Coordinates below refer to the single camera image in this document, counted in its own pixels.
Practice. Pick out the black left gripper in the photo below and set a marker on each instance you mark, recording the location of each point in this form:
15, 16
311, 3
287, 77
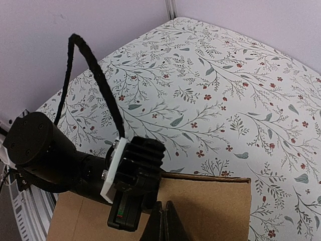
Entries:
90, 182

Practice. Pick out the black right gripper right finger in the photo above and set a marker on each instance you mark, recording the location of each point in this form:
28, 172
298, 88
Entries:
173, 227

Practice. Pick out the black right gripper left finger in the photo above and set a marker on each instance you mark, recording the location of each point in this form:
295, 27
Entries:
154, 230

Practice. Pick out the brown cardboard box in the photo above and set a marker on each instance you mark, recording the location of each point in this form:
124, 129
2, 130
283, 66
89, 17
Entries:
210, 208

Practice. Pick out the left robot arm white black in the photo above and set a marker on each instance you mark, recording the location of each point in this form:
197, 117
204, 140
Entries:
47, 159

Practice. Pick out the floral patterned table mat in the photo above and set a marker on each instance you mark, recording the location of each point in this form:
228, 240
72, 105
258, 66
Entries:
225, 104

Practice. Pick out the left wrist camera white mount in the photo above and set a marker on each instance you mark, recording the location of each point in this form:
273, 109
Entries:
132, 180

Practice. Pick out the left aluminium frame post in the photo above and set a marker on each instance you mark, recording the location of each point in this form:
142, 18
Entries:
171, 9

